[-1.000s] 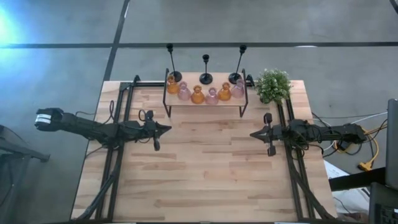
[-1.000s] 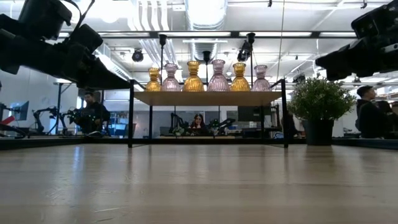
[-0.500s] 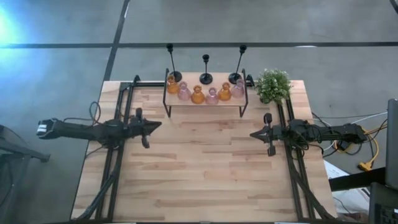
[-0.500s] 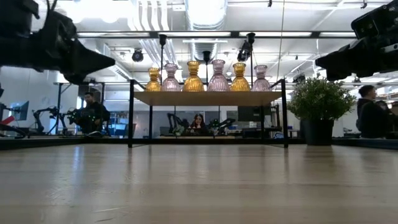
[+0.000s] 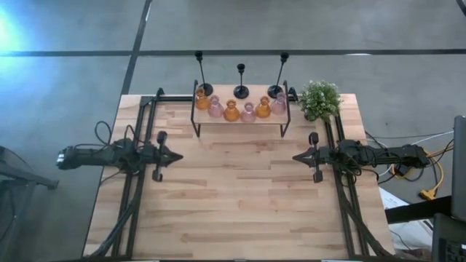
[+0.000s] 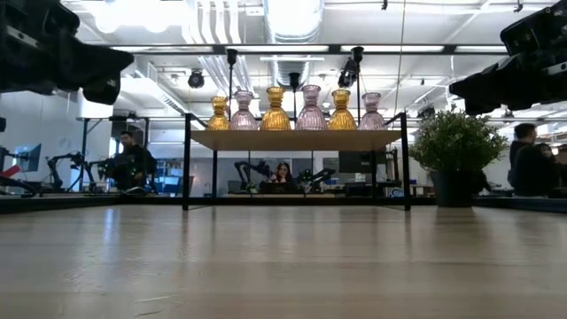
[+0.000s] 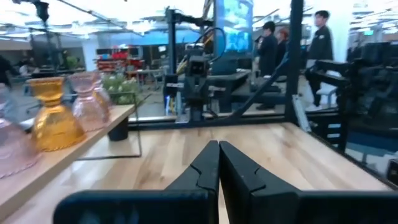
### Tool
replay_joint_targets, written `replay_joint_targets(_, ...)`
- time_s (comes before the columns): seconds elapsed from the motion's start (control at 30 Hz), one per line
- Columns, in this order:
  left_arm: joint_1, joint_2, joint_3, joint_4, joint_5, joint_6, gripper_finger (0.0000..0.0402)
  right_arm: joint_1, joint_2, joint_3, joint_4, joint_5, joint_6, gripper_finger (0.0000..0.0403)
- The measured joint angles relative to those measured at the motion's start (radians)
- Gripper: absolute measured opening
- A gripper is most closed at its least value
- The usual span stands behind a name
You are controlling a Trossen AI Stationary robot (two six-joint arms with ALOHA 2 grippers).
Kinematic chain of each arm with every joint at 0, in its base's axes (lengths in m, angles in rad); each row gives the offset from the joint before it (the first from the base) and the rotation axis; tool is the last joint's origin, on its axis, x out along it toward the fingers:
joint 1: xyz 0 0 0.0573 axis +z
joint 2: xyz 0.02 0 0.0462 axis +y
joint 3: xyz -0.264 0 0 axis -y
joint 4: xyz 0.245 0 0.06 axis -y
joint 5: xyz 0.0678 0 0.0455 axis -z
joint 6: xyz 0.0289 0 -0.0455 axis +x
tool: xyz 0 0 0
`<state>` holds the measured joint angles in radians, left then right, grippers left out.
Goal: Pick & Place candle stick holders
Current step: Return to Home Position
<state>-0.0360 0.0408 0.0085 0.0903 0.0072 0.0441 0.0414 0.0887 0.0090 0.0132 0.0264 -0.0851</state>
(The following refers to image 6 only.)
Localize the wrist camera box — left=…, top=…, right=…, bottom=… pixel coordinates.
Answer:
left=499, top=0, right=567, bottom=57
left=0, top=0, right=82, bottom=48

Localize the black ceiling spotlight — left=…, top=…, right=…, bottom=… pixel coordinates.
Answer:
left=187, top=68, right=206, bottom=89
left=337, top=57, right=360, bottom=89

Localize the tall black metal candlestick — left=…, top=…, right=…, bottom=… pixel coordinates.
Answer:
left=352, top=45, right=365, bottom=129
left=225, top=48, right=239, bottom=101

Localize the artificial green plant black pot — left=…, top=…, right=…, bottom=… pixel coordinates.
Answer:
left=407, top=107, right=509, bottom=208

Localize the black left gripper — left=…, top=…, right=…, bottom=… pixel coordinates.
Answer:
left=0, top=43, right=135, bottom=106

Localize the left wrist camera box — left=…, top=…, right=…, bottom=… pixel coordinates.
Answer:
left=0, top=0, right=82, bottom=48

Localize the short black metal candlestick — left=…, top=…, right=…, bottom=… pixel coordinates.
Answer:
left=288, top=72, right=302, bottom=129

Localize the silver ventilation duct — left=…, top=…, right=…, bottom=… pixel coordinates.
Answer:
left=263, top=0, right=325, bottom=88

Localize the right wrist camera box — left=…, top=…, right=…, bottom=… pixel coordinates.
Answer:
left=499, top=0, right=567, bottom=57

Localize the black overhead crossbar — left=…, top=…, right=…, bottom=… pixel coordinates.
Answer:
left=110, top=43, right=510, bottom=57

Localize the wooden shelf riser black frame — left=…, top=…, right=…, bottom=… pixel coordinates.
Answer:
left=182, top=112, right=412, bottom=212

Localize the amber glass candle holder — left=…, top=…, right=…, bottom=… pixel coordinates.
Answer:
left=206, top=96, right=230, bottom=131
left=260, top=86, right=292, bottom=131
left=327, top=89, right=358, bottom=131

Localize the pink glass candle holder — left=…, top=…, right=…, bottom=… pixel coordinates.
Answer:
left=357, top=91, right=386, bottom=131
left=229, top=89, right=259, bottom=131
left=295, top=84, right=329, bottom=131

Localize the person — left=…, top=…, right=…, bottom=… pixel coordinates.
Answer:
left=113, top=130, right=159, bottom=194
left=269, top=161, right=296, bottom=185
left=507, top=122, right=540, bottom=196
left=516, top=142, right=567, bottom=198

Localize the computer monitor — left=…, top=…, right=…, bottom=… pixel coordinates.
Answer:
left=12, top=143, right=43, bottom=173

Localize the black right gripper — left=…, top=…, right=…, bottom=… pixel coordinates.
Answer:
left=448, top=52, right=567, bottom=116

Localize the black aluminium rig frame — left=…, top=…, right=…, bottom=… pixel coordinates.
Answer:
left=0, top=192, right=567, bottom=215

